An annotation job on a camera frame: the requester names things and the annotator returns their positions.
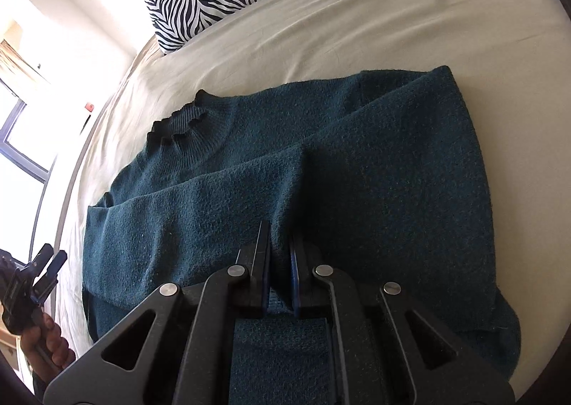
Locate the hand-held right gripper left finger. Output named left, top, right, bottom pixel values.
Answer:
left=43, top=221, right=272, bottom=405

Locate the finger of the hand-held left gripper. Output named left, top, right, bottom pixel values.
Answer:
left=27, top=243, right=54, bottom=274
left=33, top=250, right=67, bottom=308

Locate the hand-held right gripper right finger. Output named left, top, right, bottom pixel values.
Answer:
left=289, top=240, right=517, bottom=405

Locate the teal knit sweater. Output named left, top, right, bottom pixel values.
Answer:
left=81, top=65, right=522, bottom=405

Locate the person's left hand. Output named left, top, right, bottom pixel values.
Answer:
left=18, top=312, right=76, bottom=376

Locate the dark framed window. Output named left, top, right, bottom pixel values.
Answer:
left=0, top=95, right=51, bottom=185

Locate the beige curtain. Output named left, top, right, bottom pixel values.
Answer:
left=0, top=40, right=41, bottom=89

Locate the cream bed sheet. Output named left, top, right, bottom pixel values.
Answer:
left=27, top=0, right=571, bottom=405

